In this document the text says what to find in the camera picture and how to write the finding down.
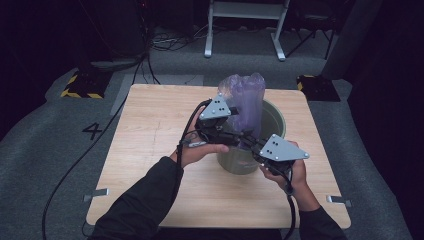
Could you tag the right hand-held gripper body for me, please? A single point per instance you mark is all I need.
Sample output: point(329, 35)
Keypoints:
point(281, 153)

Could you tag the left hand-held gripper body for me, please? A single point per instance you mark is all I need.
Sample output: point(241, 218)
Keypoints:
point(213, 125)

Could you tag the purple plastic trash bag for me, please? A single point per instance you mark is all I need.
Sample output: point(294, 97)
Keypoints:
point(245, 100)

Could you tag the green trash bin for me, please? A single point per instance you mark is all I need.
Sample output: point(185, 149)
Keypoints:
point(271, 121)

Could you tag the person's right hand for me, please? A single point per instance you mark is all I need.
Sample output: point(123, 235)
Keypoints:
point(293, 176)

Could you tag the person's left hand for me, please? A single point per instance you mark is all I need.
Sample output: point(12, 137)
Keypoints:
point(196, 151)

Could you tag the black yellow-striped stand base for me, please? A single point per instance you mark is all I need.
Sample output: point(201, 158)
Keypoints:
point(318, 88)
point(87, 85)

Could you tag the white metal stand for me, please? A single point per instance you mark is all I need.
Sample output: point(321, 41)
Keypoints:
point(246, 10)

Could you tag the black tripod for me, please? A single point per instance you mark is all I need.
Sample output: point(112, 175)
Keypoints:
point(313, 30)

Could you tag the grey column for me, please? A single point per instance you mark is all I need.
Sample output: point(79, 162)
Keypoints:
point(353, 36)

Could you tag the metal table bracket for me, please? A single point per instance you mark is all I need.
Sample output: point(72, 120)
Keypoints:
point(96, 193)
point(338, 200)

